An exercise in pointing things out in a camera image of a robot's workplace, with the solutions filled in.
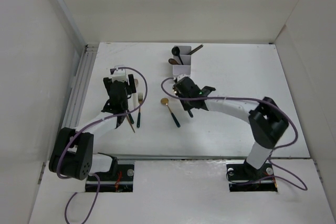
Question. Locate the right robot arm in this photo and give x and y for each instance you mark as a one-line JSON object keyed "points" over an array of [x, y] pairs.
{"points": [[266, 122]]}

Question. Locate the gold spoon green handle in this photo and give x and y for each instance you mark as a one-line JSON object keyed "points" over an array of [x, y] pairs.
{"points": [[190, 113], [165, 102]]}

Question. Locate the beige plastic spoon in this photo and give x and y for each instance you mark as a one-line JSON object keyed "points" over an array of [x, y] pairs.
{"points": [[134, 96]]}

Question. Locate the brown grey chopstick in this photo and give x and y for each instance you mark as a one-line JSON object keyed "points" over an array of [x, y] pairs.
{"points": [[197, 49]]}

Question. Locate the dark green chopstick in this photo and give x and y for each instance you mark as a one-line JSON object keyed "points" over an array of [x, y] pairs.
{"points": [[196, 49]]}

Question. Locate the black spoon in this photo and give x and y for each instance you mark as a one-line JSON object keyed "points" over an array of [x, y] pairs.
{"points": [[176, 52]]}

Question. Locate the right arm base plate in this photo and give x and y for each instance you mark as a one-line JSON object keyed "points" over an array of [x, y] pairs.
{"points": [[242, 177]]}

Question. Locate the brown spoon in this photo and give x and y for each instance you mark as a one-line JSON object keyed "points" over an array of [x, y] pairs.
{"points": [[173, 61]]}

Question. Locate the aluminium frame left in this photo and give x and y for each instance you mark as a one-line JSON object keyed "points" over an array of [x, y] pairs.
{"points": [[79, 86]]}

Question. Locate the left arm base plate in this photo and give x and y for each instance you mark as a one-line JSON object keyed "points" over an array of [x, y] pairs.
{"points": [[119, 179]]}

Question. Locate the aluminium rail front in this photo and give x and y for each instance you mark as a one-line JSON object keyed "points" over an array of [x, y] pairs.
{"points": [[177, 158]]}

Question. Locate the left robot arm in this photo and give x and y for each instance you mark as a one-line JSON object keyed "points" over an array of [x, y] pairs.
{"points": [[72, 155]]}

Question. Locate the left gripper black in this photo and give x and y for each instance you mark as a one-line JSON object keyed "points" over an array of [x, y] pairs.
{"points": [[129, 88]]}

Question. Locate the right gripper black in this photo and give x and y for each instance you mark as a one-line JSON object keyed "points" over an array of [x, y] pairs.
{"points": [[186, 106]]}

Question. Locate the rose gold fork green handle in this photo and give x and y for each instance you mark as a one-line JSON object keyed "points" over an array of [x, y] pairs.
{"points": [[130, 117]]}

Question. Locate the brown wooden chopstick left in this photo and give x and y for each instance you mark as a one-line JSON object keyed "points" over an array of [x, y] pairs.
{"points": [[131, 125]]}

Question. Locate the white three-compartment utensil holder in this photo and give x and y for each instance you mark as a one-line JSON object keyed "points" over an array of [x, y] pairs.
{"points": [[186, 57]]}

